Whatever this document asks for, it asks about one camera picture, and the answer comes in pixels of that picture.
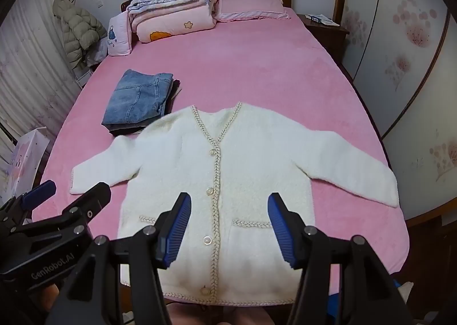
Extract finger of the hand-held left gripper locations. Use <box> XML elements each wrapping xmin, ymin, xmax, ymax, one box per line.
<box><xmin>0</xmin><ymin>180</ymin><xmax>57</xmax><ymax>236</ymax></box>
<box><xmin>11</xmin><ymin>182</ymin><xmax>112</xmax><ymax>245</ymax></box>

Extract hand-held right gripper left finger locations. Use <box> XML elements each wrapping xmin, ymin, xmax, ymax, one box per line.
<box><xmin>46</xmin><ymin>192</ymin><xmax>193</xmax><ymax>325</ymax></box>

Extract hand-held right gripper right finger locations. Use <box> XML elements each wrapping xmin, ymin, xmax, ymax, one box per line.
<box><xmin>268</xmin><ymin>192</ymin><xmax>411</xmax><ymax>325</ymax></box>

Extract white fluffy cardigan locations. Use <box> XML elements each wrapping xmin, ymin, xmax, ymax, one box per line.
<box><xmin>69</xmin><ymin>102</ymin><xmax>400</xmax><ymax>306</ymax></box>

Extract folded dark clothes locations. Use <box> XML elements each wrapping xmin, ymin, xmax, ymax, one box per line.
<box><xmin>107</xmin><ymin>78</ymin><xmax>183</xmax><ymax>136</ymax></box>

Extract white printed gift bag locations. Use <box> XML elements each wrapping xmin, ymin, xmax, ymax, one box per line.
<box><xmin>0</xmin><ymin>127</ymin><xmax>51</xmax><ymax>201</ymax></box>

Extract folded blue jeans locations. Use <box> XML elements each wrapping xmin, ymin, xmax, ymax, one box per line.
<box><xmin>102</xmin><ymin>69</ymin><xmax>174</xmax><ymax>129</ymax></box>

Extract pale patterned curtain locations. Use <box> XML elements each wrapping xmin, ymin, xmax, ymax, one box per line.
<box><xmin>0</xmin><ymin>0</ymin><xmax>83</xmax><ymax>140</ymax></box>

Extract white plastic bag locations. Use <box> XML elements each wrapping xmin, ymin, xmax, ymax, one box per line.
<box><xmin>87</xmin><ymin>39</ymin><xmax>108</xmax><ymax>66</ymax></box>

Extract bed with pink sheet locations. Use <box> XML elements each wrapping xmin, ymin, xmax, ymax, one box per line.
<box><xmin>32</xmin><ymin>7</ymin><xmax>409</xmax><ymax>297</ymax></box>

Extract small pink printed cushion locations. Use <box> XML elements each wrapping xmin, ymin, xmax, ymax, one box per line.
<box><xmin>107</xmin><ymin>13</ymin><xmax>133</xmax><ymax>57</ymax></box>

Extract beige puffer jacket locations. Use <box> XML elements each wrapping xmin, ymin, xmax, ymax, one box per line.
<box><xmin>52</xmin><ymin>0</ymin><xmax>108</xmax><ymax>69</ymax></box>

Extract dark wooden nightstand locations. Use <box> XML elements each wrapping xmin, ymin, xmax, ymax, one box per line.
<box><xmin>297</xmin><ymin>14</ymin><xmax>350</xmax><ymax>62</ymax></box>

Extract white papers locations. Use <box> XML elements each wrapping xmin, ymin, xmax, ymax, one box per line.
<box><xmin>314</xmin><ymin>15</ymin><xmax>340</xmax><ymax>27</ymax></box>

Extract pink pillow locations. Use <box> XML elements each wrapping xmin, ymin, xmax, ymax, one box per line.
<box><xmin>213</xmin><ymin>0</ymin><xmax>291</xmax><ymax>22</ymax></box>

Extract floral sliding wardrobe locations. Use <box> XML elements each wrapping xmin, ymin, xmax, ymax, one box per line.
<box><xmin>339</xmin><ymin>0</ymin><xmax>457</xmax><ymax>219</ymax></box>

